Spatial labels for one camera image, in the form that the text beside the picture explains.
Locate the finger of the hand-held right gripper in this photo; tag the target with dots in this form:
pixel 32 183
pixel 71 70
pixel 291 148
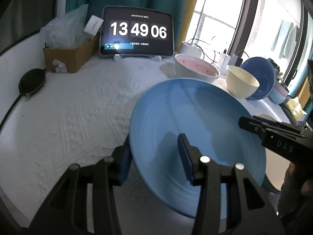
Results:
pixel 249 126
pixel 271 120

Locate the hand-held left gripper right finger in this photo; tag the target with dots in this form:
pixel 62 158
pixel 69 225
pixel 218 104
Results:
pixel 184 156

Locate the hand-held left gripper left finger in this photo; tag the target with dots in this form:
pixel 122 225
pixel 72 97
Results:
pixel 124 162

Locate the light blue plate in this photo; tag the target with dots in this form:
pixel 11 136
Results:
pixel 195 117

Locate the cream bowl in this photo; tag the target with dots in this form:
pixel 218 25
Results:
pixel 240 84

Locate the dark blue bowl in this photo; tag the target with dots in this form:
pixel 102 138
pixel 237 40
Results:
pixel 265 76

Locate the pink bowl with red dots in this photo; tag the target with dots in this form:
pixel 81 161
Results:
pixel 195 67

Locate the person's right hand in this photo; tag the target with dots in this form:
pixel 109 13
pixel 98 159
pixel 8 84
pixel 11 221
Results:
pixel 296 188

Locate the yellow tissue pack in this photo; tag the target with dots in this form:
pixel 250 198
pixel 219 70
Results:
pixel 296 107

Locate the black charger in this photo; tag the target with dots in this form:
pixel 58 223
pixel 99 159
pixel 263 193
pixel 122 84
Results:
pixel 236 60

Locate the white textured cloth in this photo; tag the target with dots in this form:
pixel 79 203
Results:
pixel 85 107

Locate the white charger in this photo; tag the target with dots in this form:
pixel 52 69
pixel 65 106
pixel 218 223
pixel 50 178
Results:
pixel 224 60

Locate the light blue hanging towel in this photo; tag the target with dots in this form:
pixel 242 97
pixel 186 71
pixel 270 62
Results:
pixel 282 39

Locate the black round pouch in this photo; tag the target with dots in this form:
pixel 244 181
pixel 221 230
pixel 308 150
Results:
pixel 31 81

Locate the yellow curtain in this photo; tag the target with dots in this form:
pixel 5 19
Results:
pixel 192 14

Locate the tablet with clock display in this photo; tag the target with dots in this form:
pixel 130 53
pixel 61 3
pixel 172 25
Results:
pixel 137 30

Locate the small white box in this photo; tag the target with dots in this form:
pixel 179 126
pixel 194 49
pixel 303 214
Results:
pixel 92 25

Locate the clear plastic bag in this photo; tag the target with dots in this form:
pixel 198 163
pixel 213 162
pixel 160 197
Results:
pixel 64 27

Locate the dark window frame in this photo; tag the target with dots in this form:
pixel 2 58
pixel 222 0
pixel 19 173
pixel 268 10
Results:
pixel 297 36

